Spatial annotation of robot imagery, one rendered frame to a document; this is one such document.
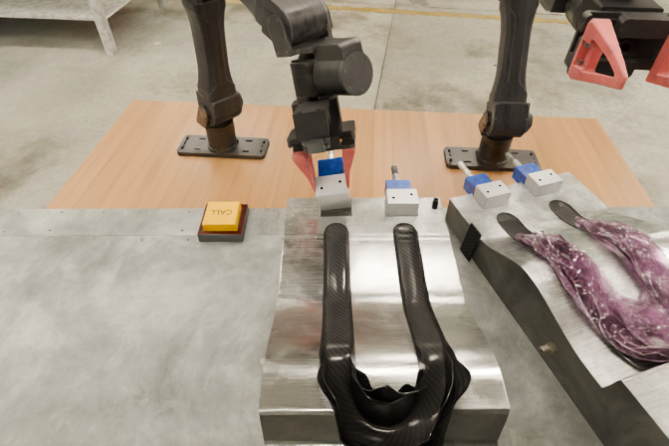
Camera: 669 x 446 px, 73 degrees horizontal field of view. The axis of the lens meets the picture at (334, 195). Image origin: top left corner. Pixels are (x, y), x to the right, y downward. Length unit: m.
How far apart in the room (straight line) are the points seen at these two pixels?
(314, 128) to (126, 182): 0.55
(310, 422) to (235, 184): 0.56
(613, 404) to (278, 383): 0.39
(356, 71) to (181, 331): 0.46
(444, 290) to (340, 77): 0.33
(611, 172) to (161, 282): 0.93
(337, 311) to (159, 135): 0.69
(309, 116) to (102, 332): 0.45
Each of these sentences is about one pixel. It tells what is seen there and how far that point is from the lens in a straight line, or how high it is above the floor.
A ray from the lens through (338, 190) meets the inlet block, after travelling 0.70.
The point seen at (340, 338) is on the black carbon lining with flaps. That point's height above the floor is 0.91.
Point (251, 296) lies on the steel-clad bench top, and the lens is 0.75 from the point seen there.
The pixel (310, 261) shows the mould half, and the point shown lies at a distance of 0.68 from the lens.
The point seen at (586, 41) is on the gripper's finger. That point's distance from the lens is 0.57.
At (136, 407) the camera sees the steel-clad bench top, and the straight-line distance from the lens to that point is 0.71.
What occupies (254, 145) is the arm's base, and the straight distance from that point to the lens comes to 1.04.
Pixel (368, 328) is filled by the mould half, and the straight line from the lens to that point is 0.58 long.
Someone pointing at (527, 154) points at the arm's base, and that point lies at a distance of 1.08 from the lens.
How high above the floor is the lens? 1.40
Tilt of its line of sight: 42 degrees down
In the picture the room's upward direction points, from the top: straight up
